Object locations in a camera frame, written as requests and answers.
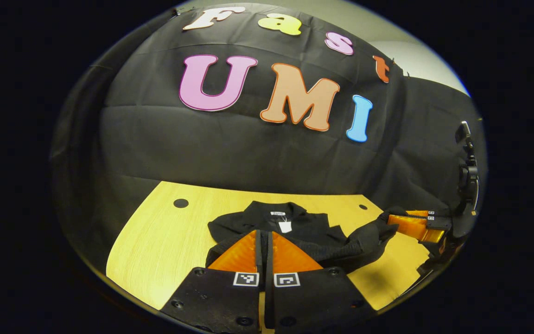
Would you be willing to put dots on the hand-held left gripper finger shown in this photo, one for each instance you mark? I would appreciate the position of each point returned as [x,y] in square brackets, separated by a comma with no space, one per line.
[270,260]
[258,260]

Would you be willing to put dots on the black buttoned jacket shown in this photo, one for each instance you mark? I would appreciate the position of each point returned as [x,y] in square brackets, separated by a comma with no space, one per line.
[304,227]

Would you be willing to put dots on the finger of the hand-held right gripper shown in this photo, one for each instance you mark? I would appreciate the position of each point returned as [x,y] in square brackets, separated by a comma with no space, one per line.
[439,214]
[415,227]

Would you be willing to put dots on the black backdrop cloth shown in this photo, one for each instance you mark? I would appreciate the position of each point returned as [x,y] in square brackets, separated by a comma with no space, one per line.
[248,157]

